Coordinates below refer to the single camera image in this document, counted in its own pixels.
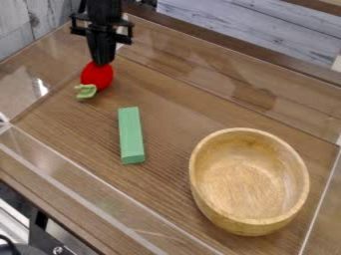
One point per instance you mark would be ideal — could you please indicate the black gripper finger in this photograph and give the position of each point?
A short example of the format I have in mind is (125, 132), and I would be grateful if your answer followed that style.
(102, 48)

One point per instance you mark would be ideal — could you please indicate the green rectangular block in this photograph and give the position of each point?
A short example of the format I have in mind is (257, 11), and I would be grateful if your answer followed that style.
(131, 136)

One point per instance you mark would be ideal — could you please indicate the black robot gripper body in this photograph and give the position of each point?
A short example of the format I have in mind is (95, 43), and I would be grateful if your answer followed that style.
(101, 16)

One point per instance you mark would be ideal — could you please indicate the wooden bowl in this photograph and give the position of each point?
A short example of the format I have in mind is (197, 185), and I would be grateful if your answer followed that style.
(249, 180)

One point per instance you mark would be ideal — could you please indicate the red plush strawberry toy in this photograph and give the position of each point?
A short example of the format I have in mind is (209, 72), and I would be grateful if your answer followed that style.
(95, 79)

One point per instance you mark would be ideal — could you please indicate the clear acrylic tray wall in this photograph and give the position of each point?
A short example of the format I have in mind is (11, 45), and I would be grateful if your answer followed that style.
(193, 88)

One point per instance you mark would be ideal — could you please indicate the black table leg bracket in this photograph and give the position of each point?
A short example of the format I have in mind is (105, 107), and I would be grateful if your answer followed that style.
(41, 239)

